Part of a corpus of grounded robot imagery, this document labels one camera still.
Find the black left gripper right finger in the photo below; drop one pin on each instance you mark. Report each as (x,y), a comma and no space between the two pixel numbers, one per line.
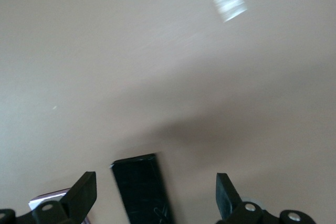
(228,200)

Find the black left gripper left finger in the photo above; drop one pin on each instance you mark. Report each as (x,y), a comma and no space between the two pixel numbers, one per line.
(78,197)

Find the lilac flip phone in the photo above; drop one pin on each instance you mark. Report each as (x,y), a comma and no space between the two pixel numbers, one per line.
(47,195)

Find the long black smartphone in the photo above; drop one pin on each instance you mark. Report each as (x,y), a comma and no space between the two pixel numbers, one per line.
(141,190)

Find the small square tape patch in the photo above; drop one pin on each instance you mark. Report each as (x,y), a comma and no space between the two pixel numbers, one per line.
(230,5)

